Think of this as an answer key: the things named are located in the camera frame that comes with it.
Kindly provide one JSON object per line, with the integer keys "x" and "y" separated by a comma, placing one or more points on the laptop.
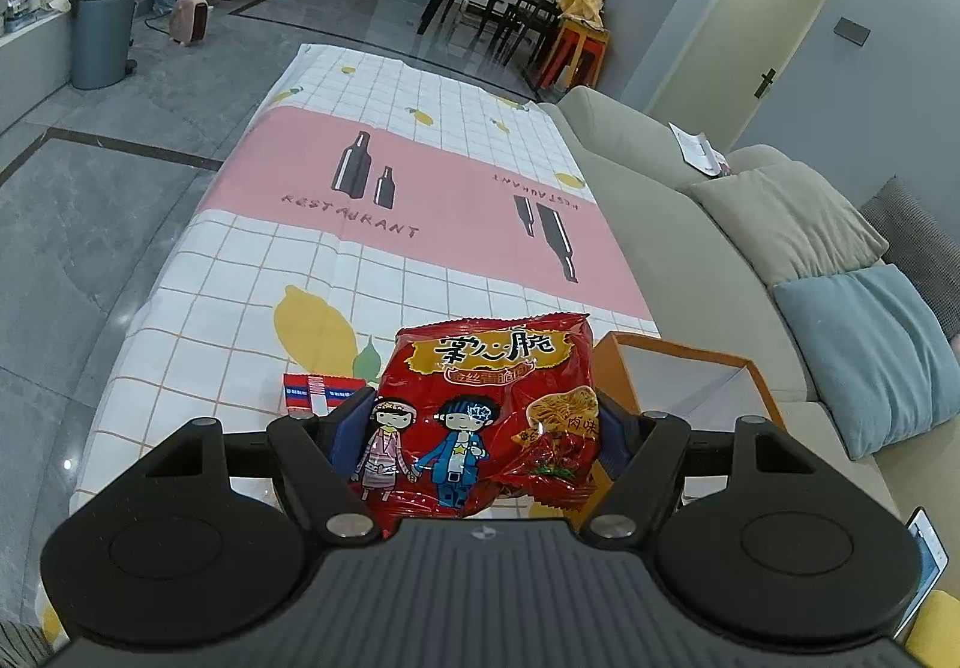
{"x": 926, "y": 555}

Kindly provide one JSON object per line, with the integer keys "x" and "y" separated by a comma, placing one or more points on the cream door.
{"x": 742, "y": 0}

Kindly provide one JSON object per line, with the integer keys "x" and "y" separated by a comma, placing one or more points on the grey knitted cushion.
{"x": 922, "y": 240}

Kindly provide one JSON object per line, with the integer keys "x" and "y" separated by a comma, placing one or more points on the pink heater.
{"x": 189, "y": 19}

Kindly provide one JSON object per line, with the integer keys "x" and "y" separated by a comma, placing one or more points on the light blue cushion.
{"x": 870, "y": 353}

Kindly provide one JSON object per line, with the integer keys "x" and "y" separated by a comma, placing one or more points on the dark dining chairs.
{"x": 517, "y": 15}

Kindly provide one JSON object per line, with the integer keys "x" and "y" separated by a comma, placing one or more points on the pink white checked tablecloth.
{"x": 450, "y": 248}

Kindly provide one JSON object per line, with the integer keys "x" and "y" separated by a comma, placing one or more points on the white papers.
{"x": 697, "y": 150}

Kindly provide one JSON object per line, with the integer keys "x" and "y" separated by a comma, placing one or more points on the grey striped cloth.
{"x": 22, "y": 645}

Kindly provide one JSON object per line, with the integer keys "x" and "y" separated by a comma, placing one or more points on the grey wall switch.
{"x": 852, "y": 31}

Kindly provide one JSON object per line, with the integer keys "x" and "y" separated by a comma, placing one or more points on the beige cushion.
{"x": 795, "y": 218}

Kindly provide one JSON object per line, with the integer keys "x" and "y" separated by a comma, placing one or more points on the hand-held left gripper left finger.
{"x": 346, "y": 439}

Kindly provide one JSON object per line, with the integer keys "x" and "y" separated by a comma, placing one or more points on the grey blue trash bin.
{"x": 101, "y": 34}

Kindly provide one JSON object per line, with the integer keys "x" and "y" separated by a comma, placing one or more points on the beige sofa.
{"x": 637, "y": 188}

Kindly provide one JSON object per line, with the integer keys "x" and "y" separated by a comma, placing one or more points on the red white striped snack packet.
{"x": 307, "y": 390}

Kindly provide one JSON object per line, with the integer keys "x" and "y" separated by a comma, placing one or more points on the orange box with white inside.
{"x": 675, "y": 375}

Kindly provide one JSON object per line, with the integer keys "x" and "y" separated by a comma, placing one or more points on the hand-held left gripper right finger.
{"x": 619, "y": 447}

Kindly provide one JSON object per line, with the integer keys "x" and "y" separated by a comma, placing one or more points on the red cartoon noodle snack packet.
{"x": 480, "y": 368}

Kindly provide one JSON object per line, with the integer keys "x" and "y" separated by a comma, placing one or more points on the white low cabinet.
{"x": 34, "y": 75}

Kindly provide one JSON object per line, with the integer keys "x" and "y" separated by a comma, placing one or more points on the orange stools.
{"x": 574, "y": 53}

